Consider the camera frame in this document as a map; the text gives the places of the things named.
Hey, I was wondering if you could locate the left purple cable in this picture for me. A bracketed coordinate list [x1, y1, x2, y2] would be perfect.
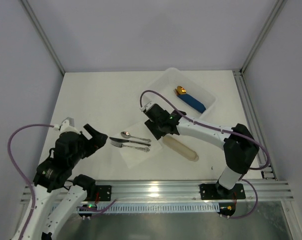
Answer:
[8, 123, 117, 238]

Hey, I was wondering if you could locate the white paper napkin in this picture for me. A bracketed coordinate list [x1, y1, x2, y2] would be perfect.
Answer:
[112, 121, 163, 169]

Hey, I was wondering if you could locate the gold cutlery in roll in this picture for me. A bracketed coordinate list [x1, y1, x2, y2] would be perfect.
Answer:
[173, 85, 187, 96]

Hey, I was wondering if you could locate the white plastic basket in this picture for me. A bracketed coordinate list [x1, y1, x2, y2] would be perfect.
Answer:
[146, 67, 217, 119]

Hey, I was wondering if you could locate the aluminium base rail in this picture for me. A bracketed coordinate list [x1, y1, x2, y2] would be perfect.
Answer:
[20, 180, 295, 205]

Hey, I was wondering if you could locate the oval wooden cutlery tray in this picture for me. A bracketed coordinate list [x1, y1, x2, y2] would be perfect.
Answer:
[162, 136, 199, 162]

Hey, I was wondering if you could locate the silver knife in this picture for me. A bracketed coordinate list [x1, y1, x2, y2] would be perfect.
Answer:
[109, 137, 151, 147]

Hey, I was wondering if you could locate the silver spoon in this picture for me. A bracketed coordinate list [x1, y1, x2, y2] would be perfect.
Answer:
[120, 131, 152, 143]

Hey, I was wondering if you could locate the right aluminium side rail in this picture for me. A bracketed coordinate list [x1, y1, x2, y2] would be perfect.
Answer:
[232, 70, 278, 181]

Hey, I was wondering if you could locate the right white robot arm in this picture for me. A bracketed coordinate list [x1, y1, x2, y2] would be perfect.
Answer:
[141, 102, 260, 201]

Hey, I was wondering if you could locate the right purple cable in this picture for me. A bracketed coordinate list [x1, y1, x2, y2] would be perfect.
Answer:
[140, 89, 271, 221]

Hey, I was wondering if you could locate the white slotted cable duct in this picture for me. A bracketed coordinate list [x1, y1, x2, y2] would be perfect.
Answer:
[49, 201, 221, 215]

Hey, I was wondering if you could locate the left aluminium frame post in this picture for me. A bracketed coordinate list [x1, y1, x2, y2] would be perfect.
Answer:
[19, 0, 66, 76]

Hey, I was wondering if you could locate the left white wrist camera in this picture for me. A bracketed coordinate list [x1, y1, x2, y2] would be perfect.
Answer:
[53, 117, 80, 134]

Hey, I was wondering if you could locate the purple cable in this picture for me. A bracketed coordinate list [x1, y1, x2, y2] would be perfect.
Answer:
[8, 123, 117, 238]
[140, 89, 271, 221]

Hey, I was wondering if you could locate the aluminium frame post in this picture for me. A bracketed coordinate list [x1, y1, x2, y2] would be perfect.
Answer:
[239, 0, 288, 74]
[19, 0, 66, 76]

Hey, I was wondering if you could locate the right aluminium frame post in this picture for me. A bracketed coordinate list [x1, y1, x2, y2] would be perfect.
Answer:
[239, 0, 288, 74]

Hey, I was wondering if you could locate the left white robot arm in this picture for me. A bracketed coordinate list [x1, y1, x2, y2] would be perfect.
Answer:
[7, 118, 108, 240]

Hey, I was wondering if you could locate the silver fork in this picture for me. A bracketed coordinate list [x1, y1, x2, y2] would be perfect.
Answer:
[111, 140, 150, 152]

